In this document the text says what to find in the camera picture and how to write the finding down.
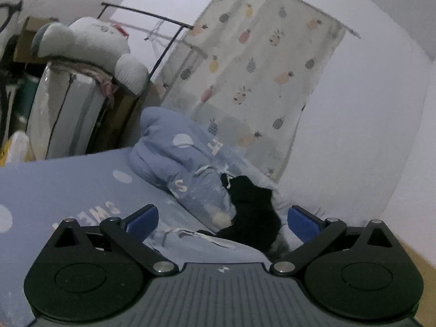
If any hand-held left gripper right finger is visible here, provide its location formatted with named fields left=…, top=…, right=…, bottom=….
left=269, top=204, right=399, bottom=276

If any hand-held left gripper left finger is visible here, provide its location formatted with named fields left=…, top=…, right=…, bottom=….
left=51, top=204, right=178, bottom=276

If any black metal clothes rack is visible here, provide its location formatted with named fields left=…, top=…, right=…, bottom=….
left=97, top=2, right=195, bottom=82

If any black garment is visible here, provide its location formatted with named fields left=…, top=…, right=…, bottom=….
left=198, top=174, right=283, bottom=256

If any light blue printed quilt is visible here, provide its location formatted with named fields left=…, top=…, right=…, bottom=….
left=129, top=107, right=283, bottom=263

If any light blue printed bed sheet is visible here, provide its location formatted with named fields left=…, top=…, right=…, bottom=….
left=0, top=148, right=219, bottom=327

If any cardboard box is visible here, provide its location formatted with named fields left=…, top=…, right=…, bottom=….
left=92, top=80, right=164, bottom=152
left=14, top=16, right=74, bottom=63

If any wooden headboard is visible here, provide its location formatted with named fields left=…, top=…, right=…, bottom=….
left=405, top=243, right=436, bottom=273

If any white plastic bag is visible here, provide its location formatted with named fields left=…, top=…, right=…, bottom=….
left=0, top=131, right=31, bottom=168

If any pink patterned cloth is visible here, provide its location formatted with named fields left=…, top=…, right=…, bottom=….
left=51, top=59, right=118, bottom=98

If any pineapple print curtain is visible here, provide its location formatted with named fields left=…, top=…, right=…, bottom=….
left=155, top=0, right=362, bottom=183

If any teal plastic bin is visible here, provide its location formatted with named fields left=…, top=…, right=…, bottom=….
left=17, top=77, right=40, bottom=133

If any white plush toy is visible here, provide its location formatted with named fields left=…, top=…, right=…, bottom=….
left=34, top=17, right=150, bottom=96

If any wire clothes hanger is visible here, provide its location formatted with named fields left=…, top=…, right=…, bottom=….
left=143, top=19, right=181, bottom=62

